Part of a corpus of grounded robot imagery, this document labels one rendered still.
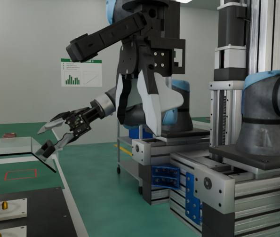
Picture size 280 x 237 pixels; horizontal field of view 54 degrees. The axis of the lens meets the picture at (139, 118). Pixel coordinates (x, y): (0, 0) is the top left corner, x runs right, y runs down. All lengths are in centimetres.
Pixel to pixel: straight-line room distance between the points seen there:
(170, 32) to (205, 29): 725
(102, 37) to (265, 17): 79
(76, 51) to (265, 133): 60
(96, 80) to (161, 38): 593
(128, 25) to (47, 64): 581
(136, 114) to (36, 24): 544
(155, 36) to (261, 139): 52
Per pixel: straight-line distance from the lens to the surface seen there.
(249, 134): 84
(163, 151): 119
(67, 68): 623
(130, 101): 49
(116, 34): 40
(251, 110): 84
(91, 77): 631
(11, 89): 617
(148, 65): 37
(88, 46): 38
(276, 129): 84
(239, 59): 110
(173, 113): 96
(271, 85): 81
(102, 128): 642
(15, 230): 100
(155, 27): 43
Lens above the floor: 121
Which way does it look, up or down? 6 degrees down
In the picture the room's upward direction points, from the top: straight up
